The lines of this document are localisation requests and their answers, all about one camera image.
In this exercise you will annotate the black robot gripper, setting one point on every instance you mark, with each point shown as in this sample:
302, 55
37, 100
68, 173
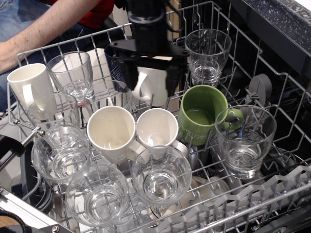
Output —
150, 48

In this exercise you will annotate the green ceramic mug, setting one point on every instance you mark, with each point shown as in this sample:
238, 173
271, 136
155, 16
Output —
202, 106

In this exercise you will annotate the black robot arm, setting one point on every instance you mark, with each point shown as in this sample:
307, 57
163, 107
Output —
145, 7

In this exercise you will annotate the person forearm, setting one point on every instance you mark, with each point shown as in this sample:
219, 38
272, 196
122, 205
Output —
61, 16

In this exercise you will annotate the tall white mug centre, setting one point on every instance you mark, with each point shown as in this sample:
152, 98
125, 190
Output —
151, 86

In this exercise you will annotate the tall white mug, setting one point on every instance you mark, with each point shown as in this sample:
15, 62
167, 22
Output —
151, 86
30, 83

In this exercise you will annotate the small white mug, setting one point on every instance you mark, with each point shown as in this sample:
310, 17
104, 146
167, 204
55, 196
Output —
159, 127

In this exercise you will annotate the wide white mug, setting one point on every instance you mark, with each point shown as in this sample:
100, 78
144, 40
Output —
112, 132

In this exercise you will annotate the tall white mug left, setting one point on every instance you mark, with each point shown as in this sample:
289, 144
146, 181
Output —
30, 83

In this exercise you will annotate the dark blue cup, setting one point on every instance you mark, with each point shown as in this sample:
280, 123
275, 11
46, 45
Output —
114, 68

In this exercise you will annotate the clear glass middle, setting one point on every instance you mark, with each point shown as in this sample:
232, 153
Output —
108, 93

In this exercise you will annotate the clear glass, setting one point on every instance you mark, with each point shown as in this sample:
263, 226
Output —
72, 73
54, 110
60, 153
108, 93
97, 195
161, 176
208, 54
245, 134

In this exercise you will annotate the clear glass back right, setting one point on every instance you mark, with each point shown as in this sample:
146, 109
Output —
208, 54

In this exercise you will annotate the clear glass back left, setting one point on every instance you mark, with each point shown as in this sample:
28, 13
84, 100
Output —
72, 73

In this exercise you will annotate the clear glass front centre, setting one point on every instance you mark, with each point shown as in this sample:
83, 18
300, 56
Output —
161, 176

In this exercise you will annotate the clear glass left rear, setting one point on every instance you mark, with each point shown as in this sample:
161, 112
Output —
54, 110

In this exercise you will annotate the grey plastic rack clip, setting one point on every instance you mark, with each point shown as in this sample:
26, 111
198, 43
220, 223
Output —
259, 90

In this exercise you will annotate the clear glass front left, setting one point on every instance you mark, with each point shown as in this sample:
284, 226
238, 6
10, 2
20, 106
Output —
97, 195

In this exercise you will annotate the grey plastic tine row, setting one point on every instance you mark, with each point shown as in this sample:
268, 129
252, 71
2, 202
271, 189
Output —
233, 211

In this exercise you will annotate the black clamp with metal screw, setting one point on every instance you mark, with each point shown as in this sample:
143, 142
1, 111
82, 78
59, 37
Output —
16, 148

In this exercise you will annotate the grey wire dishwasher rack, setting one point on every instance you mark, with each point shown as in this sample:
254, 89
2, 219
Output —
269, 65

